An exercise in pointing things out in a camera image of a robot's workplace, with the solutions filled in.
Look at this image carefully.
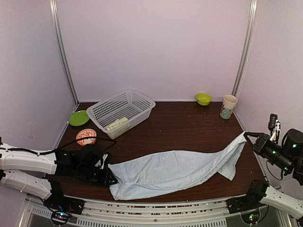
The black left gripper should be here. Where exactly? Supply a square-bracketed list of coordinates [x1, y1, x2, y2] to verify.
[77, 164, 117, 186]

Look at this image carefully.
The circuit board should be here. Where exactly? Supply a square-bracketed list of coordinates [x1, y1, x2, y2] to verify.
[241, 211, 260, 225]
[51, 210, 72, 225]

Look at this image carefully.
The left aluminium corner post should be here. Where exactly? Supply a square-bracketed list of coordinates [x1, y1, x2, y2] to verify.
[49, 0, 79, 105]

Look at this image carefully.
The floral ceramic cup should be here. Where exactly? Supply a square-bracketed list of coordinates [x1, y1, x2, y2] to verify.
[220, 95, 238, 120]

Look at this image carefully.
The small green bowl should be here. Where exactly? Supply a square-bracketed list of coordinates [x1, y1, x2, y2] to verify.
[196, 93, 212, 106]

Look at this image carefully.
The left circuit board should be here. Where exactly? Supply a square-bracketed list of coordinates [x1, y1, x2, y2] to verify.
[51, 210, 72, 225]

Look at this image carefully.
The red patterned bowl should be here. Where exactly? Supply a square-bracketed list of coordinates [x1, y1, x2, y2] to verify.
[76, 129, 97, 147]

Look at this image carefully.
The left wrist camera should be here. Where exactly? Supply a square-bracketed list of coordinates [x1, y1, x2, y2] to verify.
[74, 144, 112, 169]

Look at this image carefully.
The white perforated plastic basket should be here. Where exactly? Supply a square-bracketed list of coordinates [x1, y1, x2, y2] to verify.
[86, 89, 156, 139]

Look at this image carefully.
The right circuit board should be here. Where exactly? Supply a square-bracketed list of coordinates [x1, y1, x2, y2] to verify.
[241, 211, 260, 225]

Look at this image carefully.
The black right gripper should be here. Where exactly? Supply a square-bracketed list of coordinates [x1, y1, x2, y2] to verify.
[244, 132, 293, 173]

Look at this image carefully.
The green patterned white towel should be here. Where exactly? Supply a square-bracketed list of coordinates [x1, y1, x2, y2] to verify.
[106, 117, 128, 131]

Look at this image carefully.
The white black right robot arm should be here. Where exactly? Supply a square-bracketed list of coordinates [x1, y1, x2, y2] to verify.
[242, 132, 303, 225]

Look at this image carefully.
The aluminium corner post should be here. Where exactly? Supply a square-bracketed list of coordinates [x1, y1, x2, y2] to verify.
[232, 0, 258, 98]
[49, 0, 79, 105]

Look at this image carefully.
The green plate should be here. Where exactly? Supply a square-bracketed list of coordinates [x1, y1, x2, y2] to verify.
[69, 110, 90, 126]

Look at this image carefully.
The right aluminium corner post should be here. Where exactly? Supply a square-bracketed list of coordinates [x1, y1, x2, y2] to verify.
[232, 0, 258, 98]

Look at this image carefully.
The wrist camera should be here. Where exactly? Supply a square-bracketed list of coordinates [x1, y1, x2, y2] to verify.
[74, 144, 112, 169]
[267, 113, 303, 157]

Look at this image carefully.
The light blue towel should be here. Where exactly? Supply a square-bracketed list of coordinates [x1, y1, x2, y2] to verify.
[109, 134, 246, 201]

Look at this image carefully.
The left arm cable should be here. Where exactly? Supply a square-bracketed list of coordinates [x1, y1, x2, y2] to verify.
[0, 136, 117, 157]

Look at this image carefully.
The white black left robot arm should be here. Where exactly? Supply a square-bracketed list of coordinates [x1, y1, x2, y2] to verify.
[0, 143, 117, 213]

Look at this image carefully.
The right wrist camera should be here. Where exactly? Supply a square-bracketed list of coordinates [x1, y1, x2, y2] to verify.
[267, 113, 303, 157]

